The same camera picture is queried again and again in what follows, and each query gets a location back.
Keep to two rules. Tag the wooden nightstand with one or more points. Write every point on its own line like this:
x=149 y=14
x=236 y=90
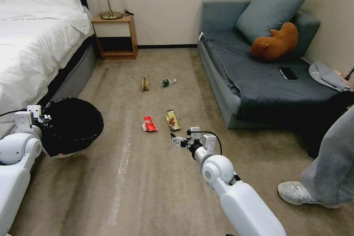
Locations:
x=114 y=28

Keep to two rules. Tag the trash bin with black liner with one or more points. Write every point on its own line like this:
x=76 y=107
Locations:
x=73 y=126

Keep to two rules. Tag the black garment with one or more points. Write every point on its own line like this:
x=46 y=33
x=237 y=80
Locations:
x=323 y=119

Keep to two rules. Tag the blue-grey sofa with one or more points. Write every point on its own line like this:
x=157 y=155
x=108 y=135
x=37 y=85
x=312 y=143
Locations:
x=215 y=12

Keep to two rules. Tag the person's leg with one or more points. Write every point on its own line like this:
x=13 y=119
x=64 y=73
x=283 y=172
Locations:
x=330 y=161

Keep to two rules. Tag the blue-grey bolster cushion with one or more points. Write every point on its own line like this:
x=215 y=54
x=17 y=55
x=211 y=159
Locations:
x=305 y=34

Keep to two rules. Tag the large blue-grey cushion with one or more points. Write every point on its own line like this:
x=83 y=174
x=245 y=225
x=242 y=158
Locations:
x=269 y=12

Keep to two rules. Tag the yellow-green snack wrapper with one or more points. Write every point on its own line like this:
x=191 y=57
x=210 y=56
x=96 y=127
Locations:
x=172 y=120

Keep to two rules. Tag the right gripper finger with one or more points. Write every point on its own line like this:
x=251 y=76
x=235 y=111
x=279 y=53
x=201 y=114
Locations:
x=180 y=143
x=179 y=137

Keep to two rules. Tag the red snack wrapper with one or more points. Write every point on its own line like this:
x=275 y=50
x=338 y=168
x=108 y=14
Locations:
x=149 y=124

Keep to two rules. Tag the grey bed base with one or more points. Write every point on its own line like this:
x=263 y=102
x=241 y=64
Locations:
x=76 y=74

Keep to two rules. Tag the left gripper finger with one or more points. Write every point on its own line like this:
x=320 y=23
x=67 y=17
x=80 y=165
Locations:
x=47 y=116

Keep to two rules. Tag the dark grey sofa sheet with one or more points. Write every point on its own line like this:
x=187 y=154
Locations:
x=262 y=81

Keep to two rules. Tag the grey garment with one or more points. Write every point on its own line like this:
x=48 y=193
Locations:
x=323 y=77

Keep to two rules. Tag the crumpled brown paper bag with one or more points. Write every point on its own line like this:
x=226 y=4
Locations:
x=145 y=84

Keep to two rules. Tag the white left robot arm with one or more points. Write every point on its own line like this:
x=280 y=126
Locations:
x=15 y=175

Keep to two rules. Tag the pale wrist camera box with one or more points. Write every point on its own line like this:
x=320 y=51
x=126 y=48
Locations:
x=33 y=112
x=194 y=132

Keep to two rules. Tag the person's hand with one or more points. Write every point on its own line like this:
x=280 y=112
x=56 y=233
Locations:
x=347 y=82

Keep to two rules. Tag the person's white shoe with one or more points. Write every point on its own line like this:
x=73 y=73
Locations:
x=296 y=193

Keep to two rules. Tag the clear plastic bottle green label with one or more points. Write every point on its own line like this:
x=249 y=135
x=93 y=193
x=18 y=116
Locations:
x=166 y=82

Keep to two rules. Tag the black smartphone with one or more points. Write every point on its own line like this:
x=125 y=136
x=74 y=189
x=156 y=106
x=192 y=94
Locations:
x=287 y=73

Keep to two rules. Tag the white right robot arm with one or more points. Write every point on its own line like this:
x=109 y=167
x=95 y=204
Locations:
x=243 y=202

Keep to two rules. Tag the brown plush animal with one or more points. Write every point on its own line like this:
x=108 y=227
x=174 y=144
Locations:
x=273 y=45

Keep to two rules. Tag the white duvet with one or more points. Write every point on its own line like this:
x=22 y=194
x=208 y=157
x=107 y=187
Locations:
x=30 y=53

